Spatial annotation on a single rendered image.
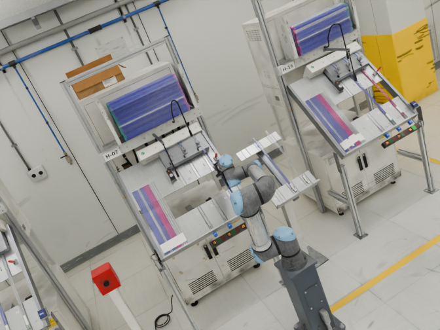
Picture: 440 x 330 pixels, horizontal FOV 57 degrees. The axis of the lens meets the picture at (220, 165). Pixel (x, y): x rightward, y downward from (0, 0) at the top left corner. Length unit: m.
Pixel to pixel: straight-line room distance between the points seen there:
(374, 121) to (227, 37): 2.02
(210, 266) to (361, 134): 1.49
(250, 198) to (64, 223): 2.93
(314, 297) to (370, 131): 1.31
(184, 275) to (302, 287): 1.03
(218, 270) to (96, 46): 2.42
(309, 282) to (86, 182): 2.73
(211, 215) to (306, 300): 0.79
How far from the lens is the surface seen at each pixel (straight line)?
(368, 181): 3.65
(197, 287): 3.21
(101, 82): 3.08
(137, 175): 2.88
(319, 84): 3.28
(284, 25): 3.14
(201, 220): 2.69
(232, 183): 2.33
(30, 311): 2.81
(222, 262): 3.19
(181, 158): 2.83
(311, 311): 2.57
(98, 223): 4.60
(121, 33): 4.27
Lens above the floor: 2.09
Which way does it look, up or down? 23 degrees down
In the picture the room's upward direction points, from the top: 23 degrees counter-clockwise
